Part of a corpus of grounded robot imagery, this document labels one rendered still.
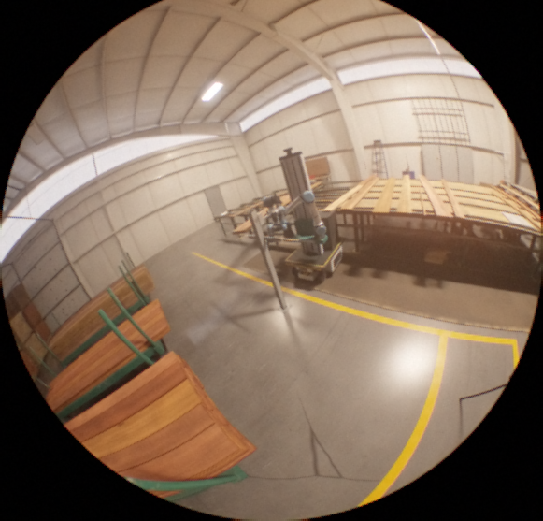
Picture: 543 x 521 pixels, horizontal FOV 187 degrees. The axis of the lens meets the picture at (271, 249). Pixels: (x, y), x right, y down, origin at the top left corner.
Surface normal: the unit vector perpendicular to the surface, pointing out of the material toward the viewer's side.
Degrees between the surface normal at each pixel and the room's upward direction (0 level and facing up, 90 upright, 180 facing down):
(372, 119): 86
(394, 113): 88
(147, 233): 89
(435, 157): 90
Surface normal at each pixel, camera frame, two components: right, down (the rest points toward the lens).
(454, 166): -0.66, 0.48
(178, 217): 0.73, 0.06
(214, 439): -0.28, -0.87
